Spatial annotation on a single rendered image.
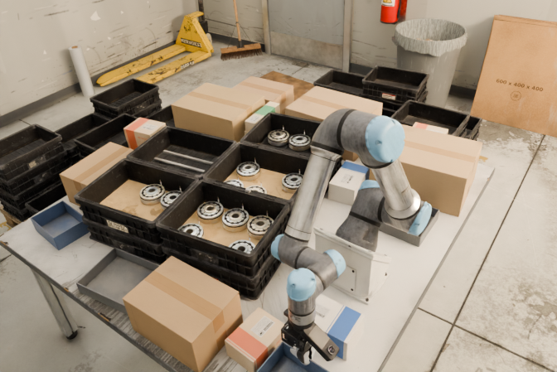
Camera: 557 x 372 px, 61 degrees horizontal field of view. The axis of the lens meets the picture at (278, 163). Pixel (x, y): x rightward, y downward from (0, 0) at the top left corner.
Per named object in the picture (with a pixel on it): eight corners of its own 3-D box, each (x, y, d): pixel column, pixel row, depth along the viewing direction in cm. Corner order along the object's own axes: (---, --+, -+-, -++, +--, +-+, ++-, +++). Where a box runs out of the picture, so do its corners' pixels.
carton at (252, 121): (270, 111, 256) (269, 101, 253) (280, 113, 253) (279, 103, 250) (245, 131, 240) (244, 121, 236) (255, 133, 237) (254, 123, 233)
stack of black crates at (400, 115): (458, 174, 313) (471, 114, 288) (442, 198, 294) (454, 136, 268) (401, 156, 334) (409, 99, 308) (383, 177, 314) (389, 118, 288)
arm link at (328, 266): (316, 239, 136) (291, 259, 130) (347, 253, 129) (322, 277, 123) (318, 258, 140) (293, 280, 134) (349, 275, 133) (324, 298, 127)
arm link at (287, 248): (314, 97, 135) (261, 257, 138) (345, 103, 128) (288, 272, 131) (336, 107, 144) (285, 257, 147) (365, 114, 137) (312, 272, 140)
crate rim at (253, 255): (291, 208, 175) (291, 203, 174) (252, 263, 153) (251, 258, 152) (201, 183, 191) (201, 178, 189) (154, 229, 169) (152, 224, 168)
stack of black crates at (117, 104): (145, 128, 383) (133, 77, 358) (171, 138, 368) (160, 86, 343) (104, 152, 357) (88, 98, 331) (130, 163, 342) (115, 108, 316)
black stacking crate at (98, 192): (204, 201, 196) (200, 179, 190) (159, 248, 175) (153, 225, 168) (130, 179, 211) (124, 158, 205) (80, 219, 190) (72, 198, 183)
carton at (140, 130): (167, 136, 233) (165, 123, 229) (152, 148, 225) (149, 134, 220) (142, 130, 240) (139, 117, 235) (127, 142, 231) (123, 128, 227)
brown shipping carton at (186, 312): (243, 323, 159) (239, 291, 150) (199, 374, 144) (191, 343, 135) (179, 286, 174) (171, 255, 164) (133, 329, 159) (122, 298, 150)
